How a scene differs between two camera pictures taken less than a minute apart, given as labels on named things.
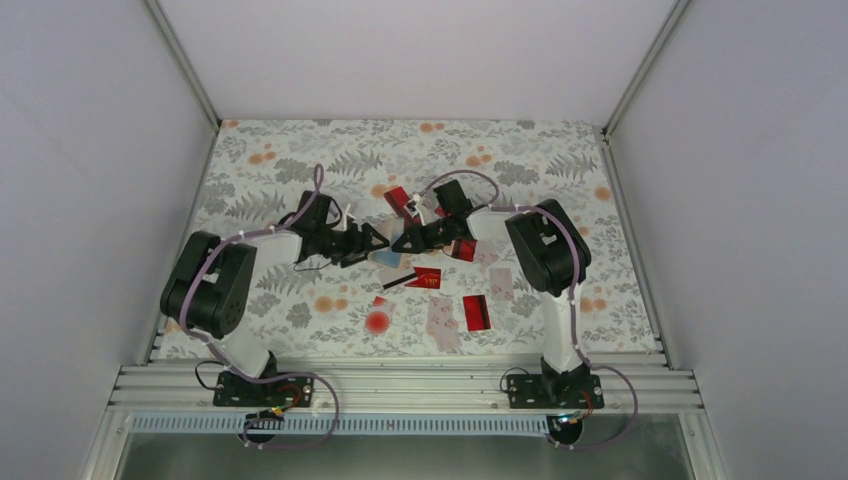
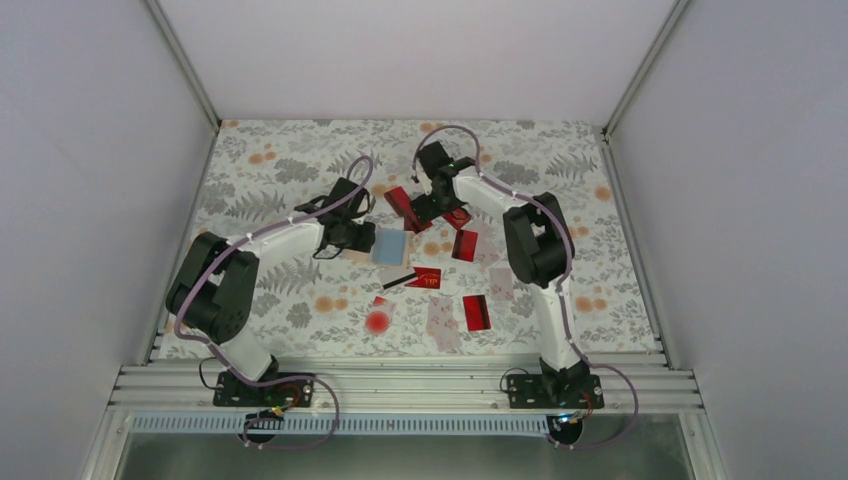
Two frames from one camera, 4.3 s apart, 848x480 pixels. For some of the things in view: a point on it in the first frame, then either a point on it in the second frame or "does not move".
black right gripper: [406, 238] -> [429, 209]
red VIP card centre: [427, 277] does not move
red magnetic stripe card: [464, 249] does not move
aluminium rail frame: [397, 388] does not move
